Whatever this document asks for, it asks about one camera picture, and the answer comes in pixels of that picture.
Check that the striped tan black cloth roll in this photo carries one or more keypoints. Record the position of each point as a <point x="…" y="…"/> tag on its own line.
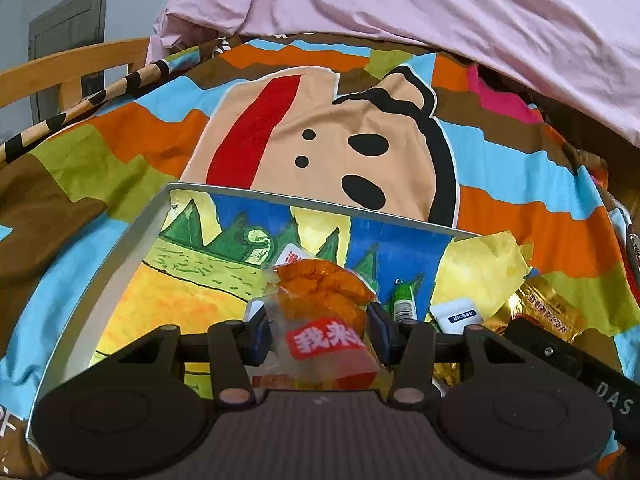
<point x="65" y="117"/>

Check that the orange snack packet red label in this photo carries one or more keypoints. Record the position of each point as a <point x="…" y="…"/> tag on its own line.
<point x="320" y="310"/>

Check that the gold foil snack packet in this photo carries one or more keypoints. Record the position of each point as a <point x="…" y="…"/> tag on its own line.
<point x="550" y="310"/>

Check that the grey door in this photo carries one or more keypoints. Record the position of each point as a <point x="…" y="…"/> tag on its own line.
<point x="70" y="15"/>

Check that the shallow box with painted lining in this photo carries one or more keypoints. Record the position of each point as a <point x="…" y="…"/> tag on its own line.
<point x="165" y="280"/>

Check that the wooden bed frame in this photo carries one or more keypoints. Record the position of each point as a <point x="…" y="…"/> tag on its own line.
<point x="60" y="62"/>

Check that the pink bed sheet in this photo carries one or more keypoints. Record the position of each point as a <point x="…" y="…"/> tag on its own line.
<point x="425" y="5"/>

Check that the white red snack packet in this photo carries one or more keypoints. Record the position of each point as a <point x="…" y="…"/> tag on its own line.
<point x="290" y="253"/>

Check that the small white packet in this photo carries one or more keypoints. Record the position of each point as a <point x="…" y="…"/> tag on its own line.
<point x="456" y="315"/>

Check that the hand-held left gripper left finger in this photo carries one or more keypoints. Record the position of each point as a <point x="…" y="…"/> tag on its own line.
<point x="258" y="331"/>

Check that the colourful printed blanket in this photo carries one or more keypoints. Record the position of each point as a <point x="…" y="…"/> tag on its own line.
<point x="125" y="125"/>

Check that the green bottle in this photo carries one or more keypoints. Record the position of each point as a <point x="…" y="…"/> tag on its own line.
<point x="403" y="302"/>

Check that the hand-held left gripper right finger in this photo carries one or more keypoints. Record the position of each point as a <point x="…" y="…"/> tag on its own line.
<point x="380" y="334"/>

